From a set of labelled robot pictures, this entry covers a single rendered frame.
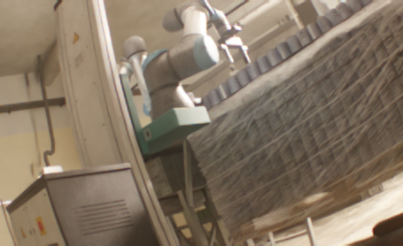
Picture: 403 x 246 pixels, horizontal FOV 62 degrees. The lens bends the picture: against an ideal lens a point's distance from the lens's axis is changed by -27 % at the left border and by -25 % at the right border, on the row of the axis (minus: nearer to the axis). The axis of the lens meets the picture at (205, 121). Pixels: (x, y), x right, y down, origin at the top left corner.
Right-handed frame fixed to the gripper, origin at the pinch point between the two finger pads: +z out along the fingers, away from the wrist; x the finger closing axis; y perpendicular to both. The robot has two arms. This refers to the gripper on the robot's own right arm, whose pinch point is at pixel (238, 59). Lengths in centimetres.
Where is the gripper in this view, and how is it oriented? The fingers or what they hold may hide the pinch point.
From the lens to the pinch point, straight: 224.5
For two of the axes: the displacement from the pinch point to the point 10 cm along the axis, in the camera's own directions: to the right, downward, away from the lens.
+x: -7.1, 1.0, -7.0
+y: -6.1, 4.0, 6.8
